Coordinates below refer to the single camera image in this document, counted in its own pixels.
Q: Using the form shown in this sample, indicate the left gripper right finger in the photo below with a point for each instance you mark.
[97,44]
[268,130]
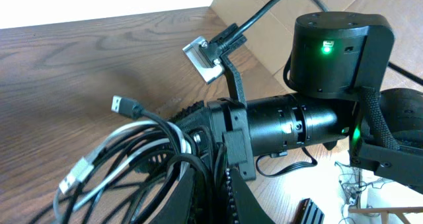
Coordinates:
[242,206]

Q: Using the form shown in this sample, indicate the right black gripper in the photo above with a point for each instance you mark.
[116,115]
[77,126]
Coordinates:
[227,122]

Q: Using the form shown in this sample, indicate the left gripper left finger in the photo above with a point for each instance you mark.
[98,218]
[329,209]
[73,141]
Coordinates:
[177,208]

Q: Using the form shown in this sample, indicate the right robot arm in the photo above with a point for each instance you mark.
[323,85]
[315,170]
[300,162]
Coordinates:
[335,71]

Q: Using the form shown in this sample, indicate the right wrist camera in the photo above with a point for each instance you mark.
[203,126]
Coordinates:
[208,70]

